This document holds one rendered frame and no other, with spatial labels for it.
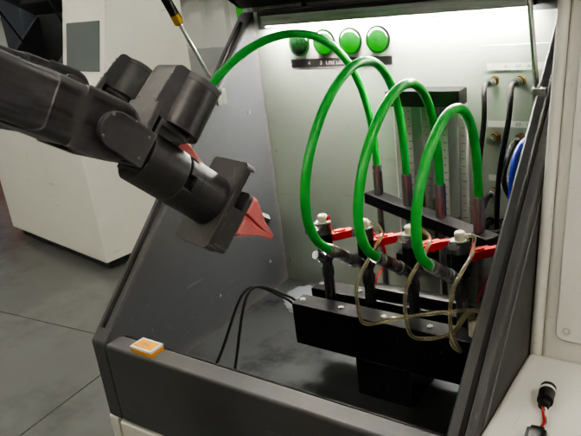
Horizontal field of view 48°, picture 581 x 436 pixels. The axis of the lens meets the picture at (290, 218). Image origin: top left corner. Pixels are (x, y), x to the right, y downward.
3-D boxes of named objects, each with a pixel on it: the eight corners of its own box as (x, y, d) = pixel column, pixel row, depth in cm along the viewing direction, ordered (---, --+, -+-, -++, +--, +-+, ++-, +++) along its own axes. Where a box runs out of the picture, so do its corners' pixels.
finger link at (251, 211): (296, 224, 76) (242, 188, 70) (269, 279, 75) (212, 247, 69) (260, 213, 81) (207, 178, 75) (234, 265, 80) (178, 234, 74)
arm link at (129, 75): (44, 100, 100) (52, 88, 92) (84, 41, 103) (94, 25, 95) (112, 144, 104) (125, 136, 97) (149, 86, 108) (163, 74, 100)
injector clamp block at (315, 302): (301, 375, 119) (290, 301, 114) (329, 349, 127) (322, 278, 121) (484, 430, 100) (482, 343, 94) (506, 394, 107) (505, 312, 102)
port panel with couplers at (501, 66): (477, 220, 121) (473, 48, 110) (483, 213, 123) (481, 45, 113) (551, 227, 113) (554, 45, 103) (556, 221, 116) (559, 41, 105)
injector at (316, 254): (317, 338, 115) (303, 227, 108) (332, 324, 119) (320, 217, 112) (330, 342, 114) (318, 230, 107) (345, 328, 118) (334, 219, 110)
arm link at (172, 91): (49, 131, 63) (93, 138, 57) (104, 30, 65) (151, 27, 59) (142, 186, 71) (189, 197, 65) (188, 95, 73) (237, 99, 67)
